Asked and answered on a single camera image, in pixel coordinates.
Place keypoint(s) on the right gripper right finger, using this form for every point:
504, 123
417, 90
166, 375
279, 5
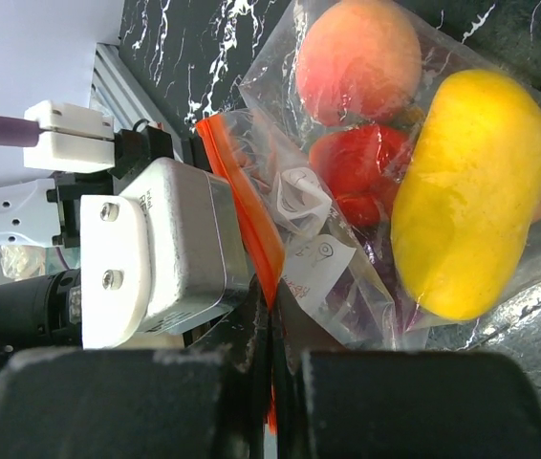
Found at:
332, 402

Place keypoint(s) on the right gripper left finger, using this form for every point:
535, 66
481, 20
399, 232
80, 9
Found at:
208, 400

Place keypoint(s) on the clear zip top bag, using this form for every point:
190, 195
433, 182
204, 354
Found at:
343, 277

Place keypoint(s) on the red fake fruit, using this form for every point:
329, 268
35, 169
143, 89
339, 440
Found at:
363, 167

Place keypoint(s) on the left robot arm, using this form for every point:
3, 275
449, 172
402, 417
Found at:
44, 309

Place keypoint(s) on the yellow fake lemon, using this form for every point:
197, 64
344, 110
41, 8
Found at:
462, 215

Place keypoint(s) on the peach fake fruit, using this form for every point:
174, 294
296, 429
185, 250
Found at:
358, 59

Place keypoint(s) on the black marble mat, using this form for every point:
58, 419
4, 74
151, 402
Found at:
189, 57

